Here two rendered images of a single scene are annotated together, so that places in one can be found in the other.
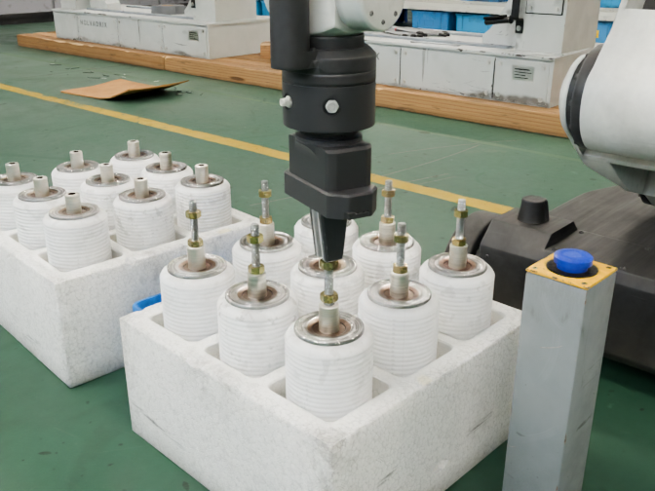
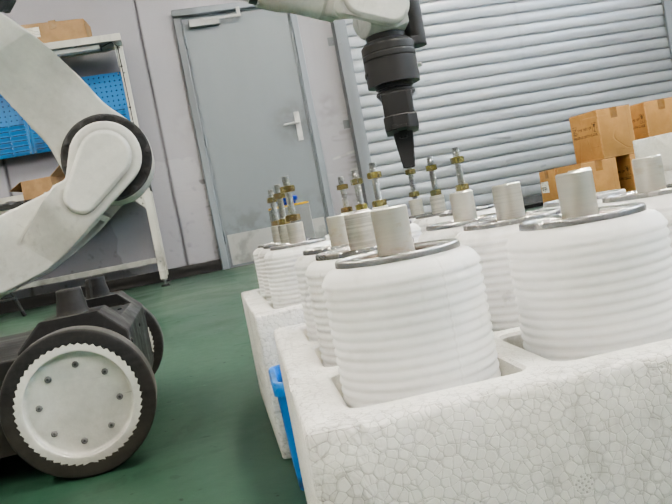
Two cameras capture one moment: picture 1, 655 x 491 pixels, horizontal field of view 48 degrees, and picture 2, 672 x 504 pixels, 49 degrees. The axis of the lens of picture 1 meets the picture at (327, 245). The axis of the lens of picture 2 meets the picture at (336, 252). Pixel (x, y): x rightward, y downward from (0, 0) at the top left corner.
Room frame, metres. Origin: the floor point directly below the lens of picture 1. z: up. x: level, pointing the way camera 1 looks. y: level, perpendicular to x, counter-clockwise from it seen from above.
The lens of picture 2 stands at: (1.79, 0.61, 0.28)
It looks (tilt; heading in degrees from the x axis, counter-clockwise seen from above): 3 degrees down; 216
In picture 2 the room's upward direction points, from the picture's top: 11 degrees counter-clockwise
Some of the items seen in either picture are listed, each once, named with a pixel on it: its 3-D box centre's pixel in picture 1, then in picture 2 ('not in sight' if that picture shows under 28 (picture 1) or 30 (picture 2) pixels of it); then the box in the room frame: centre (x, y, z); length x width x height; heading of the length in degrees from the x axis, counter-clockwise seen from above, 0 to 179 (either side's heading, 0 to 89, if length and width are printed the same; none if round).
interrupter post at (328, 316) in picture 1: (328, 317); (416, 208); (0.70, 0.00, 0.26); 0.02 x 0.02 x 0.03
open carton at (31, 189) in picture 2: not in sight; (44, 186); (-1.42, -4.22, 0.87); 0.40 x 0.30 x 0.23; 124
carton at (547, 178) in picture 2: not in sight; (569, 188); (-3.15, -1.00, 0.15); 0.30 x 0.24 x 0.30; 137
